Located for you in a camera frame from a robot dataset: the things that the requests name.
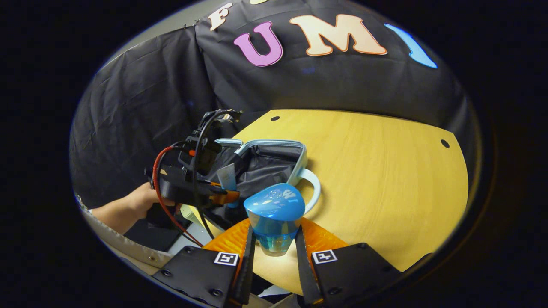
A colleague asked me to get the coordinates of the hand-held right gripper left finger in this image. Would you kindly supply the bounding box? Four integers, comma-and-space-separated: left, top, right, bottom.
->
152, 218, 257, 308

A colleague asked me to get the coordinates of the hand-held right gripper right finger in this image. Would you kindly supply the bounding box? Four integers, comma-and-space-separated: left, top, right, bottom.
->
295, 217, 433, 307

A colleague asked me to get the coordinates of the pale blue skincare tube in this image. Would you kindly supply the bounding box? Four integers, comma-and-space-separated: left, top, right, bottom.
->
216, 163, 238, 209

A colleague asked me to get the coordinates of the black cable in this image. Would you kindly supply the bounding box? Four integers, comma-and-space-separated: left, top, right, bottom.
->
191, 109, 232, 240

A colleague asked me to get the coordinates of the light blue suitcase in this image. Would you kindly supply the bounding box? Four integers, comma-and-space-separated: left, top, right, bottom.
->
180, 138, 322, 231

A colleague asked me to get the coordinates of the blue cap skincare bottle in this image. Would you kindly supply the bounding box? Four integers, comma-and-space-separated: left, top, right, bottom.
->
243, 183, 306, 257

